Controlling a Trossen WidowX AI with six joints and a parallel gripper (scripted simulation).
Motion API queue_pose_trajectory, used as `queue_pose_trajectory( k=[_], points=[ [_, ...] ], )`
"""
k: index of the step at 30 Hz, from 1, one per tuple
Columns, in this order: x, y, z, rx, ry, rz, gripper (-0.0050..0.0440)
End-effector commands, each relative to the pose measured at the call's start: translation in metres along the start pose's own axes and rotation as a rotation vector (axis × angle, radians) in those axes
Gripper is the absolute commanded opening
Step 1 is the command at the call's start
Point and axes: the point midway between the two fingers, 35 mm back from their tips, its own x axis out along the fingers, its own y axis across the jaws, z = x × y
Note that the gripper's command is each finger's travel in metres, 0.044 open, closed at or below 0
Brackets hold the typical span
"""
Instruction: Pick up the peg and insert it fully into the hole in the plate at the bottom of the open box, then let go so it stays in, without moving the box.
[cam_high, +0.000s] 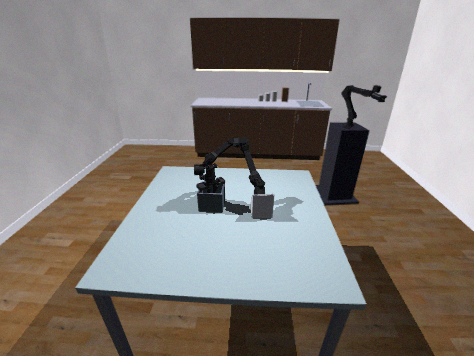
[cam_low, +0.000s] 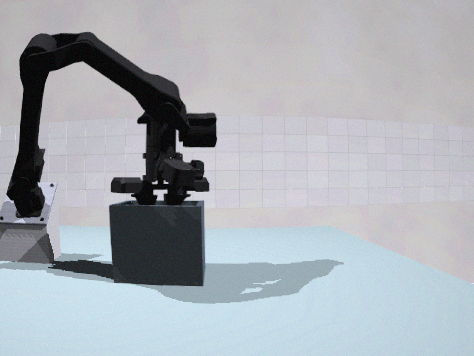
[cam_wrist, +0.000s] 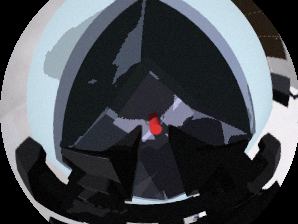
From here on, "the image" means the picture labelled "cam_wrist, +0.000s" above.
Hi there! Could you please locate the red cylinder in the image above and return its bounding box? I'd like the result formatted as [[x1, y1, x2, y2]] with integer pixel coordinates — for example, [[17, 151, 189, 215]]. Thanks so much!
[[149, 113, 162, 135]]

